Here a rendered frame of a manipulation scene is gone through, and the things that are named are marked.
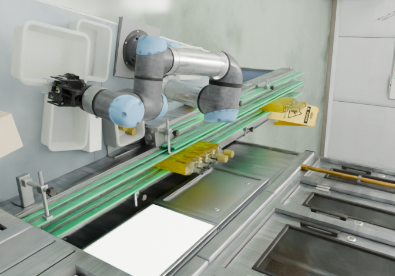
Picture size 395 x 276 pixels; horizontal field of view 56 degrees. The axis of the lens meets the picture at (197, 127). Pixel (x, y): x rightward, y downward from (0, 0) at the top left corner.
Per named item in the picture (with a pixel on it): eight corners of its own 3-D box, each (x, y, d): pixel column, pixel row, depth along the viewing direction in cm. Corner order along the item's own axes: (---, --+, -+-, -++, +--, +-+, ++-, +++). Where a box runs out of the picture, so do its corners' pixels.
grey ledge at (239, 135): (181, 161, 211) (197, 165, 205) (180, 146, 209) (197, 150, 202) (255, 118, 285) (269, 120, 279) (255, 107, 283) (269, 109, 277)
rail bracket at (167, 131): (155, 152, 175) (177, 157, 168) (153, 117, 169) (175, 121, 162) (159, 149, 177) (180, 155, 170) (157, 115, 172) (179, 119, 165)
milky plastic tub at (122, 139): (104, 145, 165) (118, 148, 160) (99, 95, 158) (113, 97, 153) (131, 133, 178) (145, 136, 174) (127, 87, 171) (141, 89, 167)
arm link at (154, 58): (253, 52, 130) (159, 36, 90) (248, 84, 132) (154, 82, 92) (224, 49, 136) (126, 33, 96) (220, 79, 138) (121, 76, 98)
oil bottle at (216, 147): (182, 150, 193) (217, 159, 182) (181, 140, 192) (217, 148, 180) (188, 146, 198) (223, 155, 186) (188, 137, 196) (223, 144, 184)
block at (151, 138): (144, 145, 178) (155, 148, 174) (142, 126, 175) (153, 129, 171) (149, 143, 180) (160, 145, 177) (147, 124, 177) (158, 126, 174)
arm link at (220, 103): (167, 68, 172) (250, 85, 129) (164, 100, 175) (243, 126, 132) (144, 66, 165) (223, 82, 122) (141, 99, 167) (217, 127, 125)
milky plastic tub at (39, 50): (5, 18, 102) (23, 17, 97) (73, 34, 121) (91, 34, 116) (1, 82, 103) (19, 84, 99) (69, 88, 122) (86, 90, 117)
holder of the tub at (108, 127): (105, 155, 167) (117, 159, 163) (98, 95, 158) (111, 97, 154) (131, 143, 180) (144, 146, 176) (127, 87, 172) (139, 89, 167)
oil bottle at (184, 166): (153, 166, 176) (190, 177, 164) (152, 155, 174) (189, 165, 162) (160, 162, 180) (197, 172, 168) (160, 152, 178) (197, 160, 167)
